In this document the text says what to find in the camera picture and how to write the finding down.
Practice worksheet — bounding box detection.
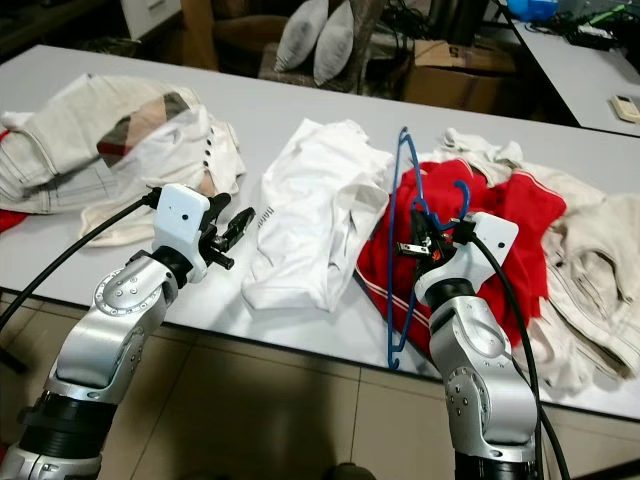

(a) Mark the cardboard box with black logo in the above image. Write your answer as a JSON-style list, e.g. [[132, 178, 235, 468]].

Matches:
[[400, 38, 512, 113]]

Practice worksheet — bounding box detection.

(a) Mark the white shirt with plaid lining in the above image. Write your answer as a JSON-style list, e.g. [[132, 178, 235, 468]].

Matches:
[[95, 90, 246, 246]]

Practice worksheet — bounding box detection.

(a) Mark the small beige remote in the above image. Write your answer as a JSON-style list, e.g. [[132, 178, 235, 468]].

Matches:
[[610, 95, 640, 123]]

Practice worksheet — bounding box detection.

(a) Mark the white printed t-shirt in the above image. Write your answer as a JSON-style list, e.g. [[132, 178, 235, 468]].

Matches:
[[242, 118, 396, 313]]

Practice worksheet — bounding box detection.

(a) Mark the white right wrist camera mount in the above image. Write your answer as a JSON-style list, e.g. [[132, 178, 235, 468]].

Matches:
[[413, 212, 519, 306]]

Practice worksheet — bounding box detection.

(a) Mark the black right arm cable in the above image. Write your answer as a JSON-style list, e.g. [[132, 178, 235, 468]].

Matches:
[[450, 215, 576, 480]]

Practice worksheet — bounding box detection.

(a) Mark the white side table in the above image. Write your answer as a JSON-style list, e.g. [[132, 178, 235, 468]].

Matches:
[[510, 15, 640, 136]]

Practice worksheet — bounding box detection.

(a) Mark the black electronic device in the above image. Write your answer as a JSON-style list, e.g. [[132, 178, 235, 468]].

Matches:
[[565, 8, 640, 51]]

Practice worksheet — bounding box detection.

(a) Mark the red shirt with white trim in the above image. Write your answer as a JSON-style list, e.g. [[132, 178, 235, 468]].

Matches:
[[355, 158, 568, 351]]

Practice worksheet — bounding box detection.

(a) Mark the cream crumpled garment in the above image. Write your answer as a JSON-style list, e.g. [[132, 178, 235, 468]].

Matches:
[[440, 127, 640, 396]]

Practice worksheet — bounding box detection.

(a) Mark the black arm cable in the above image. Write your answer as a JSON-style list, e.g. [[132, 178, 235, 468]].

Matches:
[[450, 215, 576, 480], [0, 190, 161, 331]]

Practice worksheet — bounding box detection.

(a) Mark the blue plastic clothes hanger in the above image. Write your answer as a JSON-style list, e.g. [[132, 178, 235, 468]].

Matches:
[[385, 127, 473, 373]]

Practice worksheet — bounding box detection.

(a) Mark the blue plastic object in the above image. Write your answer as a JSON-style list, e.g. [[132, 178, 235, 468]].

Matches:
[[507, 0, 561, 23]]

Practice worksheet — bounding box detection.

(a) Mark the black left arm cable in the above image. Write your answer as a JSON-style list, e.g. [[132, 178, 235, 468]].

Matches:
[[0, 190, 161, 331]]

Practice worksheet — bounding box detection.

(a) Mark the brown wooden armchair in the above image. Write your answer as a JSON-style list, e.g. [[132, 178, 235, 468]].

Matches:
[[185, 0, 276, 73]]

